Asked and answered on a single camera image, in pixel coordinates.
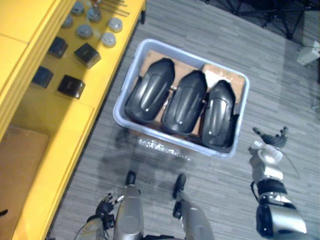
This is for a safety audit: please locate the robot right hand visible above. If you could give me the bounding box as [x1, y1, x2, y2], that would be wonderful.
[252, 126, 290, 149]

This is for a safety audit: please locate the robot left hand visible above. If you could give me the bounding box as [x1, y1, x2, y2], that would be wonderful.
[96, 192, 125, 221]

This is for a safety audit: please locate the silver robot left leg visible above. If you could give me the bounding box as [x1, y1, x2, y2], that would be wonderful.
[113, 171, 146, 240]

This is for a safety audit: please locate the black plastic housing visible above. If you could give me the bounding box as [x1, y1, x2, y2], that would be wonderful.
[161, 70, 208, 136]
[124, 57, 176, 125]
[200, 79, 238, 149]

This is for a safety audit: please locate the dark robot waist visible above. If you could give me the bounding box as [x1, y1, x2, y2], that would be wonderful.
[142, 233, 186, 240]

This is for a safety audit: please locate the brown cardboard bin liner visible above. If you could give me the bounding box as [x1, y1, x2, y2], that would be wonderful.
[134, 49, 246, 148]

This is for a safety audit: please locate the grey-blue plastic bin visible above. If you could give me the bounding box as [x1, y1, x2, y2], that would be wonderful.
[112, 38, 251, 160]

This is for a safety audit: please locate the brown cardboard box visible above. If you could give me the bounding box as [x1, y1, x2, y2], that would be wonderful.
[0, 124, 51, 240]

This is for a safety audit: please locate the white box device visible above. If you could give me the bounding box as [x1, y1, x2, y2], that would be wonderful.
[296, 40, 320, 66]

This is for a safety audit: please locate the black folding stand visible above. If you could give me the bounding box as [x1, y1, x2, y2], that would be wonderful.
[199, 0, 313, 40]

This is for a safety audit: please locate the small black box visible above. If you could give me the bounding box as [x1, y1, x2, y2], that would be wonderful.
[31, 66, 55, 89]
[73, 42, 102, 69]
[56, 74, 86, 100]
[46, 36, 69, 59]

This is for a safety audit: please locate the grey round cap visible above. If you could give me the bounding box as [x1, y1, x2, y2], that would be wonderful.
[107, 17, 124, 33]
[61, 14, 74, 29]
[70, 1, 85, 17]
[75, 23, 94, 39]
[86, 7, 103, 23]
[100, 31, 117, 48]

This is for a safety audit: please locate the thin metal rod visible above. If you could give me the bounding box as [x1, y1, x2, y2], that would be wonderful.
[98, 6, 131, 16]

